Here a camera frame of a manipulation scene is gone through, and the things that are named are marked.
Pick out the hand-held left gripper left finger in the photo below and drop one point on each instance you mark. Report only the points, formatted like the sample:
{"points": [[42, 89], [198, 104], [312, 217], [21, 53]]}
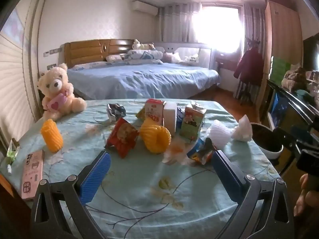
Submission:
{"points": [[96, 176]]}

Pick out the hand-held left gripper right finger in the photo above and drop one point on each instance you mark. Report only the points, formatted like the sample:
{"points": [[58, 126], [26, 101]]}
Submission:
{"points": [[226, 175]]}

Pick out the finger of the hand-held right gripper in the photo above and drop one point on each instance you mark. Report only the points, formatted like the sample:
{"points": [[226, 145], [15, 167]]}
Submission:
{"points": [[285, 133]]}

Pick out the white foam fruit net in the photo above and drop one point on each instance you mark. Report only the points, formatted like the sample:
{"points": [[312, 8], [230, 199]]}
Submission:
{"points": [[219, 134]]}

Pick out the clear plastic wrapper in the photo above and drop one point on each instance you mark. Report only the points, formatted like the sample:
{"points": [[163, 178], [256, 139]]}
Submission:
{"points": [[174, 154]]}

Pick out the green drink carton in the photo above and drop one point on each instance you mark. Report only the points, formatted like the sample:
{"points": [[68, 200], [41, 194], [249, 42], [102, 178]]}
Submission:
{"points": [[192, 124]]}

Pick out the yellow foam fruit net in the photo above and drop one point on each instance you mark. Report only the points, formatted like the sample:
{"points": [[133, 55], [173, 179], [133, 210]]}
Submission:
{"points": [[51, 137], [152, 132]]}

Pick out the white box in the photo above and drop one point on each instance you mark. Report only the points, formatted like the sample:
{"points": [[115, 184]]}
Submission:
{"points": [[169, 119]]}

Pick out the person's right hand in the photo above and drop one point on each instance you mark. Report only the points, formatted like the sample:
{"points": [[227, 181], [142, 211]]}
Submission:
{"points": [[307, 199]]}

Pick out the black glossy cabinet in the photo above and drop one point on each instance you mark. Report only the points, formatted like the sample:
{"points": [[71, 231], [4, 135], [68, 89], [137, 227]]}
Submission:
{"points": [[289, 104]]}

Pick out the crumpled white tissue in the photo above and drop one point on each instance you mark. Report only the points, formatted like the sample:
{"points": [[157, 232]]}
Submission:
{"points": [[243, 129]]}

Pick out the teal floral tablecloth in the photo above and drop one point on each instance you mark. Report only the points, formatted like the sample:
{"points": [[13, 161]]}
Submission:
{"points": [[139, 186]]}

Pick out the red snack packet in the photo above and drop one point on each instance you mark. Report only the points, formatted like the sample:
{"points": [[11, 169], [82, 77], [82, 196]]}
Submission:
{"points": [[122, 135]]}

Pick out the brown plush toy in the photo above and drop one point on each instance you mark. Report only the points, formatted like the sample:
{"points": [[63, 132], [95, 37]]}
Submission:
{"points": [[294, 76]]}

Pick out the pink flat box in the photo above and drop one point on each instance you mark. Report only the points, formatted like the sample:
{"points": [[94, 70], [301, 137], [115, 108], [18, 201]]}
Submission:
{"points": [[32, 174]]}

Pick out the green box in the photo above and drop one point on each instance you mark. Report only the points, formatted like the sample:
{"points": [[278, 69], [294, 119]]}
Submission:
{"points": [[279, 67]]}

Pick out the crumpled silver wrapper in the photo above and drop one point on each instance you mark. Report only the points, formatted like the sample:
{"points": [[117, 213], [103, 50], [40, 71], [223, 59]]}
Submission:
{"points": [[116, 112]]}

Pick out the blue white carton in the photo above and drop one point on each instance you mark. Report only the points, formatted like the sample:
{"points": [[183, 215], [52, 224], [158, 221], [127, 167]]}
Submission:
{"points": [[180, 119]]}

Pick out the dark red coat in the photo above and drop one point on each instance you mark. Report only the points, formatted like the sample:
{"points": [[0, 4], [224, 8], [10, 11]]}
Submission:
{"points": [[249, 66]]}

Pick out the yellow green snack packet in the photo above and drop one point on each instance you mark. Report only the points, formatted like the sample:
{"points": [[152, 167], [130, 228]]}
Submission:
{"points": [[141, 114]]}

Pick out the red white milk carton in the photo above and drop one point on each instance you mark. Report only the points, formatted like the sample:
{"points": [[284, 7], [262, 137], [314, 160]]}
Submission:
{"points": [[153, 114]]}

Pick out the black television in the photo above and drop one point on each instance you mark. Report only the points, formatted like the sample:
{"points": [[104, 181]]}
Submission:
{"points": [[311, 52]]}

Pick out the green white packet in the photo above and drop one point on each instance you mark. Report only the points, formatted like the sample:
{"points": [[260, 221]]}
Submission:
{"points": [[12, 153]]}

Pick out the small wooden desk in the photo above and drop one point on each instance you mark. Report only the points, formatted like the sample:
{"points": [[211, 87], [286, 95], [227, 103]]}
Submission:
{"points": [[226, 61]]}

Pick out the wooden wardrobe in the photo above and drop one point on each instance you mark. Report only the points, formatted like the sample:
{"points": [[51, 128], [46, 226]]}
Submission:
{"points": [[281, 34]]}

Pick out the cream teddy bear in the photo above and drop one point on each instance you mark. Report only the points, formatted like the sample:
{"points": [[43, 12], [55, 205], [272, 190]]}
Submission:
{"points": [[56, 84]]}

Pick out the bed with blue sheet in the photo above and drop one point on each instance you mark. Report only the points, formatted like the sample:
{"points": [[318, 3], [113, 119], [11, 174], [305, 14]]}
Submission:
{"points": [[144, 79]]}

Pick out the floral pillow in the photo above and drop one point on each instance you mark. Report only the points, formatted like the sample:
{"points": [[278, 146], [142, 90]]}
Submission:
{"points": [[89, 64]]}

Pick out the grey curtain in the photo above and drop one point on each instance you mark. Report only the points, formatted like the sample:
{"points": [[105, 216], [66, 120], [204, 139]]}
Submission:
{"points": [[179, 22], [254, 25]]}

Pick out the bright window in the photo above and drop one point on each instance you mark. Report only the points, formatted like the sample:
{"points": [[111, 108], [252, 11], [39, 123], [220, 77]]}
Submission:
{"points": [[219, 27]]}

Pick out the grey crib headboard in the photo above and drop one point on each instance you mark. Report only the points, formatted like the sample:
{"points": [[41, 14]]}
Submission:
{"points": [[192, 48]]}

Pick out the wooden headboard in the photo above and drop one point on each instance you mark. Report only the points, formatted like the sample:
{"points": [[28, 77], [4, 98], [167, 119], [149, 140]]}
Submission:
{"points": [[87, 49]]}

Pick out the pink pillow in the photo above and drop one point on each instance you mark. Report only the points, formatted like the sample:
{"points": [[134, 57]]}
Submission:
{"points": [[172, 57]]}

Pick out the folded floral quilt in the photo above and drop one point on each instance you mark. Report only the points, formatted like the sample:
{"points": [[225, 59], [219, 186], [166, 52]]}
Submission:
{"points": [[144, 56]]}

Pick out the white rabbit plush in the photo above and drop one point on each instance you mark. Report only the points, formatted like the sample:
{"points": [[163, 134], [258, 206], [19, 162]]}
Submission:
{"points": [[136, 44]]}

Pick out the yellow green plush toy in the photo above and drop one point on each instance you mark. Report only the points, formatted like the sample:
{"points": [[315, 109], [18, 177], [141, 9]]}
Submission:
{"points": [[147, 46]]}

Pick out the white air conditioner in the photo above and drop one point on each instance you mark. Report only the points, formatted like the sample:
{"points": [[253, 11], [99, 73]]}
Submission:
{"points": [[145, 8]]}

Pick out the wall sockets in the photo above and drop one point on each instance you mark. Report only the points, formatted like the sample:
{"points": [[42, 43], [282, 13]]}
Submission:
{"points": [[52, 51]]}

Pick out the pink wall picture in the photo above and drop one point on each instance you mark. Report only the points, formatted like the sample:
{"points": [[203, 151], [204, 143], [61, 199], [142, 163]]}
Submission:
{"points": [[13, 22]]}

